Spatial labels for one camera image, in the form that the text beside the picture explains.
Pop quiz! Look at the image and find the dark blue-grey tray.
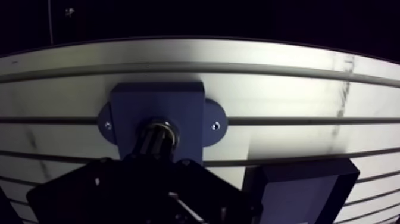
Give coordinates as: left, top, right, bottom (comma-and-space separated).
242, 157, 361, 224

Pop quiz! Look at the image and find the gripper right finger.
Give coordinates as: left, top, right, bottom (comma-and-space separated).
160, 124, 262, 224

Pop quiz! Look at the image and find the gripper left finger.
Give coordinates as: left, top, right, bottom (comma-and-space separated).
26, 123, 161, 224

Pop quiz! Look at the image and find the dark blue-grey housing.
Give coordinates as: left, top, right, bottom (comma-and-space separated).
97, 81, 229, 166

